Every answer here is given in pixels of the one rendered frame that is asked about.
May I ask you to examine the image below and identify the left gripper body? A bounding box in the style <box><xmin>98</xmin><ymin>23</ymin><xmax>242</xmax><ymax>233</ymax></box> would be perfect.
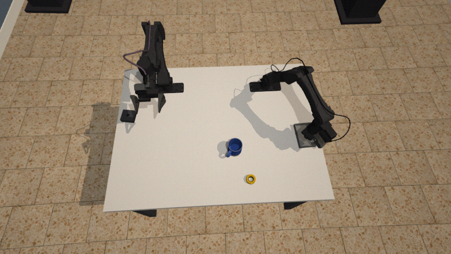
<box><xmin>301</xmin><ymin>123</ymin><xmax>325</xmax><ymax>146</ymax></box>

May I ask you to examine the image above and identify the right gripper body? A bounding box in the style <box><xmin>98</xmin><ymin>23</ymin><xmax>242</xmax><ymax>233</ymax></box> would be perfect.
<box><xmin>135</xmin><ymin>77</ymin><xmax>163</xmax><ymax>102</ymax></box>

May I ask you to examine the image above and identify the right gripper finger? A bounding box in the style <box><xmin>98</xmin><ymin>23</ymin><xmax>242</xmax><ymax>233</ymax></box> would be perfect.
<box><xmin>158</xmin><ymin>94</ymin><xmax>166</xmax><ymax>113</ymax></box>
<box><xmin>130</xmin><ymin>95</ymin><xmax>139</xmax><ymax>114</ymax></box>

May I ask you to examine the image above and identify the dark blue mug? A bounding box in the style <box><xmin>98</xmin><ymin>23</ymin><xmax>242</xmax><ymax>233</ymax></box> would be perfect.
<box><xmin>226</xmin><ymin>138</ymin><xmax>243</xmax><ymax>157</ymax></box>

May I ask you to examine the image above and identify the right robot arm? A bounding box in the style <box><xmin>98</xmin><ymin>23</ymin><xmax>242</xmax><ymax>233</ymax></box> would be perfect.
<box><xmin>134</xmin><ymin>21</ymin><xmax>184</xmax><ymax>93</ymax></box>

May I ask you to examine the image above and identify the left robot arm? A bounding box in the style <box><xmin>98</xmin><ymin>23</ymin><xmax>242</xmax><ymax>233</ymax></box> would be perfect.
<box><xmin>250</xmin><ymin>66</ymin><xmax>337</xmax><ymax>148</ymax></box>

